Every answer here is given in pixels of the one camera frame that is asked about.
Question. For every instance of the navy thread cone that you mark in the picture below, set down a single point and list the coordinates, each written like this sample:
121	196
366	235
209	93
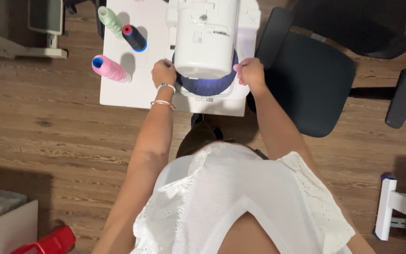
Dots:
134	38

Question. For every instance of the black shoe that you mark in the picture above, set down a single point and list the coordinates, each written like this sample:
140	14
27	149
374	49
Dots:
203	123

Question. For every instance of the white stand with blue feet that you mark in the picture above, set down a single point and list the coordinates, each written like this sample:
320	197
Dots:
398	208

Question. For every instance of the pink thread cone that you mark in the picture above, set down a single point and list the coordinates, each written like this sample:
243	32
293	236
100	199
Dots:
110	68

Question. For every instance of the dark olive trousers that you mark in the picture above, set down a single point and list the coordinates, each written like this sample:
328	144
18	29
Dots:
203	139

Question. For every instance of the white small table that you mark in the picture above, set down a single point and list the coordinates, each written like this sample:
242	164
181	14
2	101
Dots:
139	81

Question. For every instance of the green thread cone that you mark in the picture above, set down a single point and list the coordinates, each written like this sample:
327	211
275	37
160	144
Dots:
110	20

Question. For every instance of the person's right hand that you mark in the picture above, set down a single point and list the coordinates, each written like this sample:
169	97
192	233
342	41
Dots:
251	72

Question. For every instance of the person's left fingers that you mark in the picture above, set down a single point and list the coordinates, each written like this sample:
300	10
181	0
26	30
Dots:
166	62

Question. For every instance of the black office chair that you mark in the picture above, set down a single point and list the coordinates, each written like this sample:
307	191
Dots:
330	70

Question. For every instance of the white furniture frame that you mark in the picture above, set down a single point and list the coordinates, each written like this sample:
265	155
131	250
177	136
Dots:
26	31

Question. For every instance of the blue fabric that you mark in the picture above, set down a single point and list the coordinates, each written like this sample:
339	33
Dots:
206	83

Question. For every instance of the red plastic container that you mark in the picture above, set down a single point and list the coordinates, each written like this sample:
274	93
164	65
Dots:
46	243

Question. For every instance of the white storage box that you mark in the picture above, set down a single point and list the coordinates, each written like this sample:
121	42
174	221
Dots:
2	222

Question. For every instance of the person's right fingers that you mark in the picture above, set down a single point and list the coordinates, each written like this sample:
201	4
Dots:
240	68

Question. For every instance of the person's left hand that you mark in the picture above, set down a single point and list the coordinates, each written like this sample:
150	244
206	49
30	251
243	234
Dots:
163	72

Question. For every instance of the white embroidery machine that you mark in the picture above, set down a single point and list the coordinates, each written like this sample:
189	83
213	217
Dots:
206	35

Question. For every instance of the white blouse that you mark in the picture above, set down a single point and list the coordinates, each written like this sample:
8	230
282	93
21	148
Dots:
238	204

